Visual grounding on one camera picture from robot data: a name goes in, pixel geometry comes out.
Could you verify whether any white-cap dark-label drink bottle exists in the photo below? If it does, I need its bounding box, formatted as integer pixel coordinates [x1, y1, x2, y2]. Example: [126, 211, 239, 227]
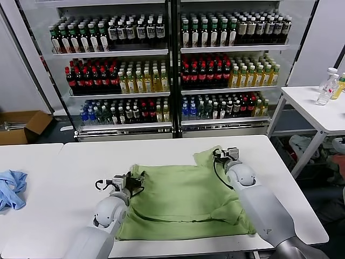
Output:
[125, 20, 135, 43]
[146, 18, 156, 42]
[155, 18, 166, 42]
[107, 21, 118, 44]
[116, 20, 127, 43]
[135, 19, 146, 43]

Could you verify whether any white beverage display cabinet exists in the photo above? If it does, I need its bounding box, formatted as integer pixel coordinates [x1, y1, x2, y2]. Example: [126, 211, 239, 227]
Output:
[51, 0, 174, 142]
[171, 0, 300, 138]

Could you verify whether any white grey cloth pile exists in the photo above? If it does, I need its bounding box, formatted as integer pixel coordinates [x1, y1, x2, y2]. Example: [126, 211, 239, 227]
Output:
[288, 134, 321, 165]

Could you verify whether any silver metal rods bundle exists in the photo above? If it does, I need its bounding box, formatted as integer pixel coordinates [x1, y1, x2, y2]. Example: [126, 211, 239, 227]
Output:
[3, 120, 27, 132]

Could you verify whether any open glass cabinet door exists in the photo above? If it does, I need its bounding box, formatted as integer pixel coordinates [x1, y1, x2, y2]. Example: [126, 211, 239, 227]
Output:
[0, 0, 79, 137]
[267, 0, 321, 130]

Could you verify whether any light green polo shirt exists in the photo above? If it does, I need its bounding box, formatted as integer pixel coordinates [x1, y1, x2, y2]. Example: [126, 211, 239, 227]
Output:
[114, 145, 257, 241]

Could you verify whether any person's hand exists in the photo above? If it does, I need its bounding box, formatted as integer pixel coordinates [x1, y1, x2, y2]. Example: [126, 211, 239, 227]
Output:
[331, 154, 345, 169]

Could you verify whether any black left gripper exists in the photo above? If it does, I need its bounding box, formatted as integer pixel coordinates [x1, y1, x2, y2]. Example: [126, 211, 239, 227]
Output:
[125, 172, 146, 192]

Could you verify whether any clear bottle white cap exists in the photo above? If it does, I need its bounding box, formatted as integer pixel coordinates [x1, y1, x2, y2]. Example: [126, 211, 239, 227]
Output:
[319, 67, 339, 92]

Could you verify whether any white cabinet shelf board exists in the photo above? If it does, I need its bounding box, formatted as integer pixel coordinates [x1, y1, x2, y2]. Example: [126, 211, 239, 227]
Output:
[180, 85, 279, 96]
[77, 121, 173, 130]
[180, 115, 270, 126]
[51, 48, 169, 57]
[68, 91, 171, 98]
[180, 43, 291, 53]

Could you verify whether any yellow drink bottle green label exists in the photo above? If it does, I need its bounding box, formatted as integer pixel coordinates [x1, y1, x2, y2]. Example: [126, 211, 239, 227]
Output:
[330, 72, 345, 100]

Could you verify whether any black plastic crate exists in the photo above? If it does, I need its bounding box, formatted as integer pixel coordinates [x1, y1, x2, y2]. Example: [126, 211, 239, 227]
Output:
[270, 134, 329, 181]

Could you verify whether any crumpled light blue cloth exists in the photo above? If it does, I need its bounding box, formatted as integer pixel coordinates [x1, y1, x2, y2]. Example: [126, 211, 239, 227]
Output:
[0, 169, 29, 212]

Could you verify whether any small red-cap cola bottle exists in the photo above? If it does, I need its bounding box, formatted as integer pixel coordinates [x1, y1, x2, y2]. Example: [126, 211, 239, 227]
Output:
[246, 97, 255, 118]
[140, 101, 149, 123]
[148, 101, 157, 123]
[239, 97, 248, 118]

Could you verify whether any grey green clothes pile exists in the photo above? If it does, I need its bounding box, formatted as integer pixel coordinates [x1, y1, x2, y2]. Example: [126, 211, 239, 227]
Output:
[322, 136, 345, 186]

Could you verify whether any clear bottle red label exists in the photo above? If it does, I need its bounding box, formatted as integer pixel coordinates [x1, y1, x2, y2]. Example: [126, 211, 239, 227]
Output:
[315, 73, 340, 106]

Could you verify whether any blue-label dark drink bottle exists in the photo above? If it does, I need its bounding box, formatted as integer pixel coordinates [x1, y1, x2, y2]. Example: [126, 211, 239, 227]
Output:
[265, 16, 275, 43]
[256, 16, 266, 43]
[274, 15, 285, 43]
[283, 15, 293, 43]

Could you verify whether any green-cap dark drink bottle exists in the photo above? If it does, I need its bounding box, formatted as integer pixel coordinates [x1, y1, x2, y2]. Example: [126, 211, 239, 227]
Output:
[199, 18, 210, 46]
[209, 18, 219, 46]
[181, 19, 191, 47]
[59, 24, 70, 53]
[98, 22, 109, 51]
[67, 24, 79, 52]
[49, 25, 60, 53]
[78, 23, 89, 52]
[227, 17, 238, 46]
[88, 23, 99, 52]
[190, 18, 200, 47]
[218, 17, 229, 46]

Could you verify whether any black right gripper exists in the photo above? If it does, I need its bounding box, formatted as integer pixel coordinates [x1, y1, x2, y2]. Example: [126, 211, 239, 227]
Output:
[212, 147, 230, 164]

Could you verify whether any white side table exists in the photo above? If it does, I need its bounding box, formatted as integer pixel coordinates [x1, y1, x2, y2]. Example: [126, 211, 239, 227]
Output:
[266, 85, 345, 179]

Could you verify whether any open cardboard box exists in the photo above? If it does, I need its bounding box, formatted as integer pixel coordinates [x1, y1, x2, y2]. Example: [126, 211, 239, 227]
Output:
[0, 110, 54, 145]

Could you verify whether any beige-label dark drink bottle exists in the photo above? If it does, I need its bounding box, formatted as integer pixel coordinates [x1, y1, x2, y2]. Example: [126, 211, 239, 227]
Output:
[237, 16, 248, 44]
[246, 16, 257, 43]

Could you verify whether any yellow juice bottle green label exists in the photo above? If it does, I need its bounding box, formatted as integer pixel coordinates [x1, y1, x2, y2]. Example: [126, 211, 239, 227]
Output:
[135, 70, 144, 93]
[160, 69, 170, 92]
[263, 64, 273, 86]
[151, 69, 161, 93]
[270, 63, 281, 86]
[126, 71, 136, 93]
[229, 66, 239, 87]
[118, 71, 127, 94]
[246, 65, 256, 87]
[254, 64, 265, 87]
[238, 65, 248, 87]
[143, 70, 153, 93]

